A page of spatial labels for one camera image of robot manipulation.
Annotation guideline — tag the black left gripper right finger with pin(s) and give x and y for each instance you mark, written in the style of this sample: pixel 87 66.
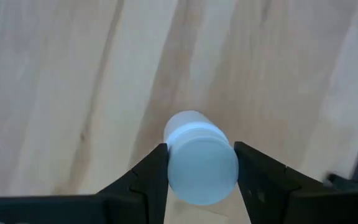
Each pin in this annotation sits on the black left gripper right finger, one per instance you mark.
pixel 278 199

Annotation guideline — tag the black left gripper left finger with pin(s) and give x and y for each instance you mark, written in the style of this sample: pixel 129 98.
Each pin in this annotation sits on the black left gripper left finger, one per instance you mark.
pixel 129 202

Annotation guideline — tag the white plastic pill bottle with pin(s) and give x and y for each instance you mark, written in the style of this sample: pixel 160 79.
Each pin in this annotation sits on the white plastic pill bottle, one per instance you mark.
pixel 202 165

